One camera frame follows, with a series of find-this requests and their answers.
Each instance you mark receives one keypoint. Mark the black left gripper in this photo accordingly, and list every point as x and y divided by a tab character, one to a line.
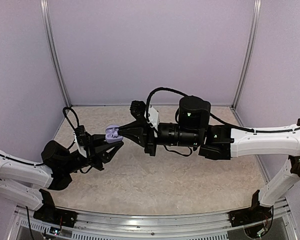
95	159

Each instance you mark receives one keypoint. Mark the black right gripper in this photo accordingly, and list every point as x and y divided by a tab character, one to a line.
146	138

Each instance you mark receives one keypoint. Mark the purple round earbud case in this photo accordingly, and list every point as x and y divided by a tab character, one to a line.
109	129

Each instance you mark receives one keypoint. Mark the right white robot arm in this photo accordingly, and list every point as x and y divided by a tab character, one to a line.
223	141

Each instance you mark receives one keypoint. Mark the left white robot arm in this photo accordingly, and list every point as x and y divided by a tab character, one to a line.
29	183

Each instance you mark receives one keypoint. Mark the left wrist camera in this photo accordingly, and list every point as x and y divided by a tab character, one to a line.
81	140

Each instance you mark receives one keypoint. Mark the front aluminium rail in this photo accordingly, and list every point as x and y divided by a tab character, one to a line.
106	226

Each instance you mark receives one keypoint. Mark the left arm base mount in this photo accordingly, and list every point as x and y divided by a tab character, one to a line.
49	213

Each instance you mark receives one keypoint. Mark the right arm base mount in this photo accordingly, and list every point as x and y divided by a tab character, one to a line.
254	213

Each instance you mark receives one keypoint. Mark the left aluminium frame post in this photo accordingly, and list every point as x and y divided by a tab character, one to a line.
44	5

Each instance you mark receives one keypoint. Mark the aluminium frame post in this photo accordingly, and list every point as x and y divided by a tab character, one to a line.
44	5
248	53

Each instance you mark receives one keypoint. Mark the right aluminium frame post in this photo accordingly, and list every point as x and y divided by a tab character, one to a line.
248	53

